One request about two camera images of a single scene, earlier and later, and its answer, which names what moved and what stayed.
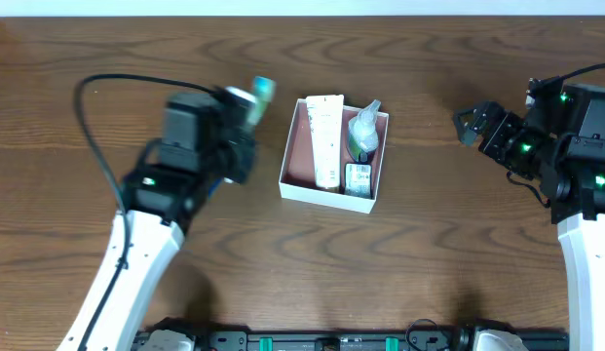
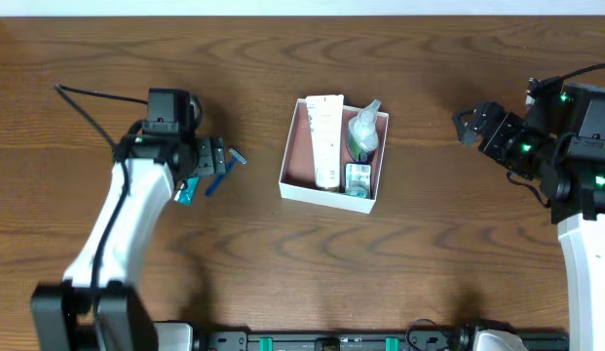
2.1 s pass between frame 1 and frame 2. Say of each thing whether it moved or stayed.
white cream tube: stayed
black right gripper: stayed
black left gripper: moved
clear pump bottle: stayed
